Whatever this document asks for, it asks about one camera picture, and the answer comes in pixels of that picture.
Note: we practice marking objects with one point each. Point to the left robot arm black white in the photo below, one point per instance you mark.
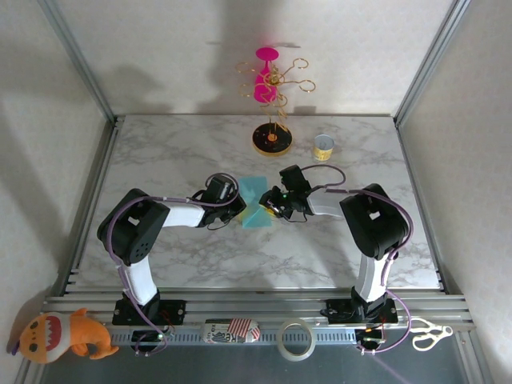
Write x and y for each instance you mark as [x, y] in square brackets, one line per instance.
[136, 224]

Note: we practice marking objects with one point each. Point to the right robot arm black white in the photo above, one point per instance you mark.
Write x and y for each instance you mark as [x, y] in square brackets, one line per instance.
[376, 224]

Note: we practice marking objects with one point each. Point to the crumpled printed pouch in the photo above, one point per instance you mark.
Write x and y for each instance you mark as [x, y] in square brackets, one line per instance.
[230, 331]

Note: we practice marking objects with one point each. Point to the orange shark plush toy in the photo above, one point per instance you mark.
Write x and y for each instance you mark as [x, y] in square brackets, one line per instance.
[48, 336]

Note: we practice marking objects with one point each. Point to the clear tape roll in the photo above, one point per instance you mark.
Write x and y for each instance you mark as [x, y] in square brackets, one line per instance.
[282, 344]

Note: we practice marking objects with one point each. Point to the turquoise paper sheet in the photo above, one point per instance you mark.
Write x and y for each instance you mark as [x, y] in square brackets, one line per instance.
[252, 188]

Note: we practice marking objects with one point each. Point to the black controller board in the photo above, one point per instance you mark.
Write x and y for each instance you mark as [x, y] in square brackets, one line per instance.
[148, 337]
[370, 337]

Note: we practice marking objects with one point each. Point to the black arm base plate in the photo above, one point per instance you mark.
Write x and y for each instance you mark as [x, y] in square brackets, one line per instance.
[340, 310]
[176, 310]

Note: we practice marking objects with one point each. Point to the yellow tin can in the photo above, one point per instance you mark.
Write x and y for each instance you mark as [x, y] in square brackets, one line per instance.
[323, 150]

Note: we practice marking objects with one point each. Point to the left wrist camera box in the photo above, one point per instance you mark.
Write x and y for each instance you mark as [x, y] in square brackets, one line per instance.
[219, 189]

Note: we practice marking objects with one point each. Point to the aluminium frame rail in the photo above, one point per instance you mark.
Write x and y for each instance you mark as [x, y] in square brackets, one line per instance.
[260, 304]

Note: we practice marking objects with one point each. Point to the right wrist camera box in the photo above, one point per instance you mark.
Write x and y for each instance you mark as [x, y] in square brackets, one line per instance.
[294, 178]

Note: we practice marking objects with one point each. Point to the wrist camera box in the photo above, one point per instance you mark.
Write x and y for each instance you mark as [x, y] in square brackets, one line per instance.
[294, 178]
[219, 189]

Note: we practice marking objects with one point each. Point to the pink plastic wine glass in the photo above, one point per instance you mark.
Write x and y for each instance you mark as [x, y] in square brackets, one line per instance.
[262, 92]

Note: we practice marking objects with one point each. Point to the white scissors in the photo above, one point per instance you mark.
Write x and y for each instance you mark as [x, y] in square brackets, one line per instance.
[426, 330]

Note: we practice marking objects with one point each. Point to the aluminium frame post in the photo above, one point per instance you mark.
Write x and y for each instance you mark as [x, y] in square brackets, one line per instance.
[76, 60]
[432, 60]

